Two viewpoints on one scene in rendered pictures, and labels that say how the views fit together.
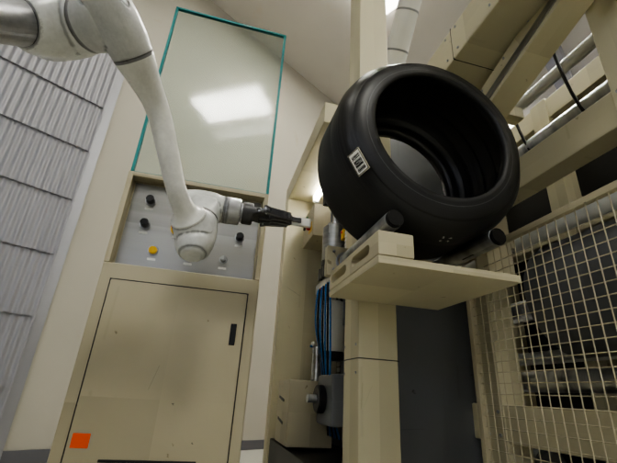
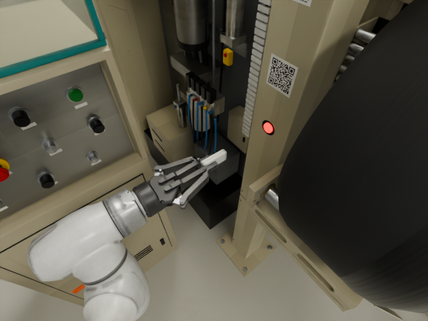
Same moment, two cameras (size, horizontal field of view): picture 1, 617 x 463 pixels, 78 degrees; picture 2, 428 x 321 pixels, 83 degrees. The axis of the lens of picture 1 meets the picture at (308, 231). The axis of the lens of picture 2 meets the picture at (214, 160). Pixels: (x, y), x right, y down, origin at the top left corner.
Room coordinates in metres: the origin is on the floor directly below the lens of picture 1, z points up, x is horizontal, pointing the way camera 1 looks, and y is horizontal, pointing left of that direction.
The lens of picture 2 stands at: (0.85, 0.18, 1.53)
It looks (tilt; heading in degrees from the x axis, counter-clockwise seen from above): 52 degrees down; 336
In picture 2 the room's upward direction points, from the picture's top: straight up
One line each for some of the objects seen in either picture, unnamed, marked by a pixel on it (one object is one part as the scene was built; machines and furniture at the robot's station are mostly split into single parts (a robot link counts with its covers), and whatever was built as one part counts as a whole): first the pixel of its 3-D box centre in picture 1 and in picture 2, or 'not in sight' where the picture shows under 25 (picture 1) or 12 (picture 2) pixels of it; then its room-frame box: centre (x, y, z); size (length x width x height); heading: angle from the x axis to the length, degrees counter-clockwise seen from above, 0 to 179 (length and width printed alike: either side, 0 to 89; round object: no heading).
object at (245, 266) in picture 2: not in sight; (246, 244); (1.25, -0.22, 0.01); 0.27 x 0.27 x 0.02; 13
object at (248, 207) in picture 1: (254, 214); (158, 193); (1.16, 0.18, 1.06); 0.09 x 0.08 x 0.07; 102
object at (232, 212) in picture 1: (232, 210); (127, 211); (1.14, 0.25, 1.06); 0.09 x 0.06 x 0.09; 12
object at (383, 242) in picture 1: (365, 266); (304, 241); (0.97, -0.16, 0.83); 0.36 x 0.09 x 0.06; 13
